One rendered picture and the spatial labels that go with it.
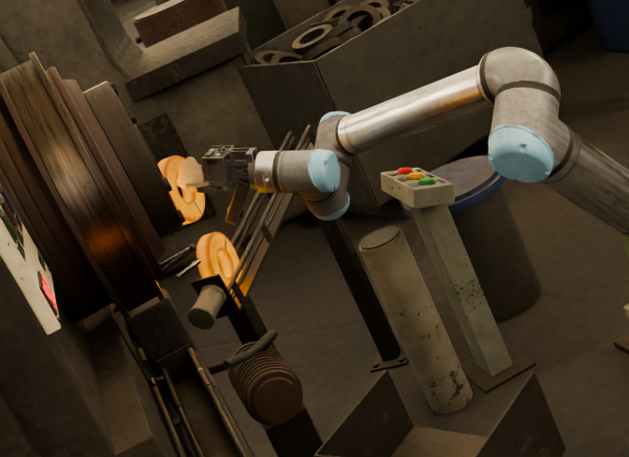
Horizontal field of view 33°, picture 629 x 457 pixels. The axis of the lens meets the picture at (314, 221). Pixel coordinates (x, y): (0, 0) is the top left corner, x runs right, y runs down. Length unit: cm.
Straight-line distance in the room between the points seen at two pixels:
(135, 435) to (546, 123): 91
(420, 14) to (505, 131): 230
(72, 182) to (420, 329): 134
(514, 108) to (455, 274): 94
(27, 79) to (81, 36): 277
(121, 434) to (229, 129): 311
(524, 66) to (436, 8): 227
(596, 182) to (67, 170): 97
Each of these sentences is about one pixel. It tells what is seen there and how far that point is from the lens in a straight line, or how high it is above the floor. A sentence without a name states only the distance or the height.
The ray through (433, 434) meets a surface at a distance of 165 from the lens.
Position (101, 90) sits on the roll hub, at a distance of 176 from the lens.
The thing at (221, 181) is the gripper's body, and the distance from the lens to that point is 227.
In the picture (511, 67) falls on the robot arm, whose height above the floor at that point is 96.
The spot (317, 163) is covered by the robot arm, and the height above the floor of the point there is 88.
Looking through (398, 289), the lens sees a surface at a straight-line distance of 266.
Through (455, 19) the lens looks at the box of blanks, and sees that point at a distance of 425.
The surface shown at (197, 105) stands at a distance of 448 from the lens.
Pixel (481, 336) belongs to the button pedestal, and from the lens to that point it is 285.
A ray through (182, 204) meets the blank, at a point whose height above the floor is 89.
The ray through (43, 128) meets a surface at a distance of 163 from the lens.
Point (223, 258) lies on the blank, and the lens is 244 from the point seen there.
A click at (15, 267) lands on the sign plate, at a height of 116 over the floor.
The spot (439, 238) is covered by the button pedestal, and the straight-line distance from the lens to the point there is 272.
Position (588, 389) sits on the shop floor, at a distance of 274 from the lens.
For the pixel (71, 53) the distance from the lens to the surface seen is 449.
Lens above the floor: 149
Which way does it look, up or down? 19 degrees down
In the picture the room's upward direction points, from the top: 25 degrees counter-clockwise
